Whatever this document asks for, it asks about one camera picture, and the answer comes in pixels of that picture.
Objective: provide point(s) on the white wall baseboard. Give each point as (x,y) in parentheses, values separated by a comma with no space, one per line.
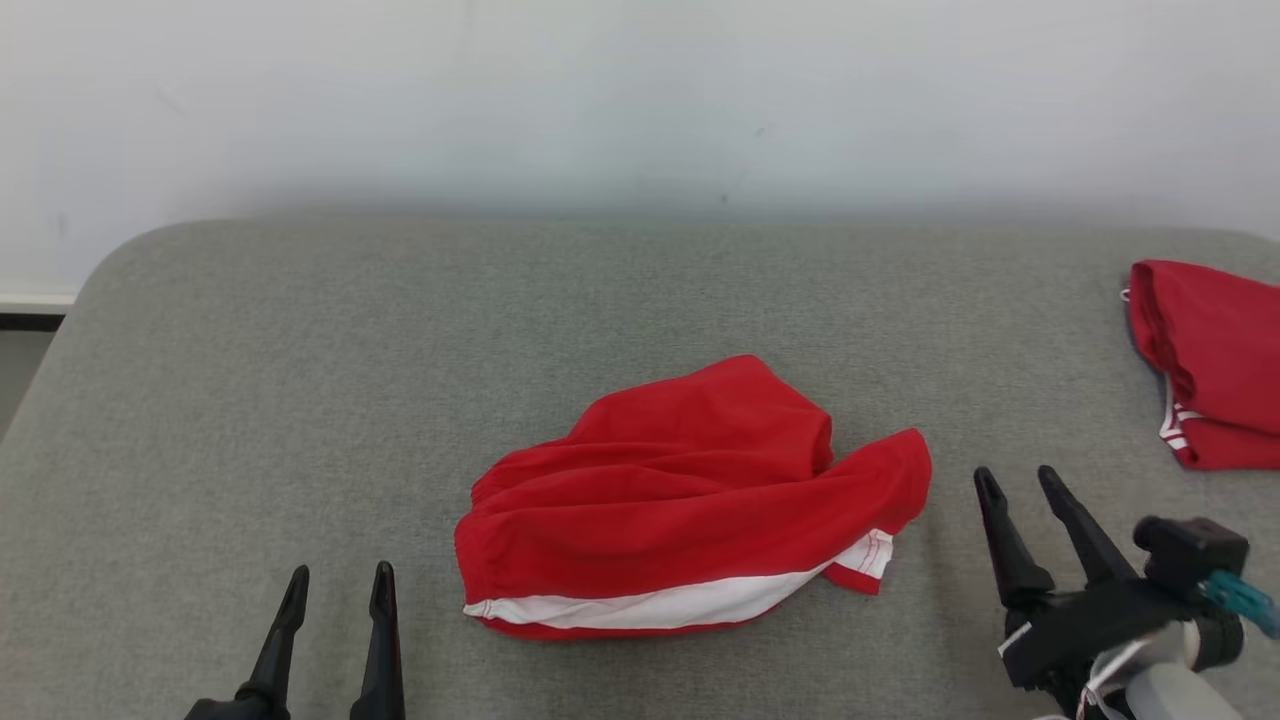
(35,300)

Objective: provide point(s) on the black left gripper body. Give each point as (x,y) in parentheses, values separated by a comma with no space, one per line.
(240,710)

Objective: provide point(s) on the grey fabric sofa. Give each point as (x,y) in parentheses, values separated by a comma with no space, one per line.
(400,350)

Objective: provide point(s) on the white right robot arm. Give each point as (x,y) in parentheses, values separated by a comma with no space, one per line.
(1175,695)

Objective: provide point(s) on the red white-striped shorts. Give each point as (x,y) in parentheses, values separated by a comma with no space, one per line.
(680,500)

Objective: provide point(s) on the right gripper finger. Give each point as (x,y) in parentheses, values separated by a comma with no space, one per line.
(1095,555)
(1015,565)

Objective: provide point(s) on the red Bulls 23 jersey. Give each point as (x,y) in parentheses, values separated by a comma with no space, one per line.
(1220,350)

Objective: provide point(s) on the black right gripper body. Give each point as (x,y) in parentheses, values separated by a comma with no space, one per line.
(1090,625)

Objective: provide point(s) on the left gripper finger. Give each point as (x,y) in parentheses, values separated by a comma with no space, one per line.
(382,670)
(280,660)

